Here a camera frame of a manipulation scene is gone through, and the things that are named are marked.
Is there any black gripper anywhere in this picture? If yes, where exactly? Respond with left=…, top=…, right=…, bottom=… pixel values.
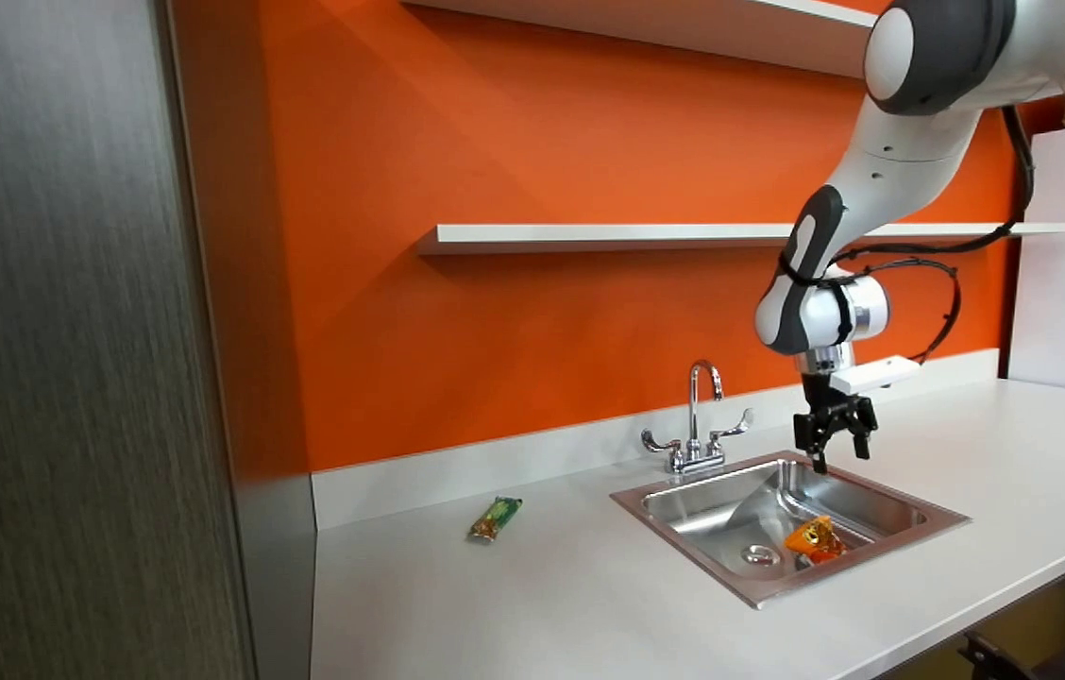
left=790, top=351, right=879, bottom=479

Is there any orange snack packet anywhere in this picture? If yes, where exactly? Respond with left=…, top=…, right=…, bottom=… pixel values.
left=781, top=509, right=852, bottom=565

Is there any stainless steel sink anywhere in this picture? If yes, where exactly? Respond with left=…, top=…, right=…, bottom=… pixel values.
left=607, top=447, right=976, bottom=612

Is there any green snack packet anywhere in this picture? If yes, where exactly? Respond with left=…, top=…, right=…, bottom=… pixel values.
left=466, top=496, right=526, bottom=547

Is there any chrome faucet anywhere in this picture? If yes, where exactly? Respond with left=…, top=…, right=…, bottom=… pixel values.
left=639, top=358, right=756, bottom=486

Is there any dark wood cabinet panel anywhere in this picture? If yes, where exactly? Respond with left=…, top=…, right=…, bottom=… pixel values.
left=0, top=0, right=322, bottom=680

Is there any white wall shelf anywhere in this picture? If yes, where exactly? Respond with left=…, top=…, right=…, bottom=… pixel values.
left=402, top=0, right=891, bottom=84
left=415, top=219, right=1065, bottom=262

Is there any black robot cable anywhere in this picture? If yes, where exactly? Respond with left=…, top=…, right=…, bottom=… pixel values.
left=836, top=106, right=1043, bottom=370

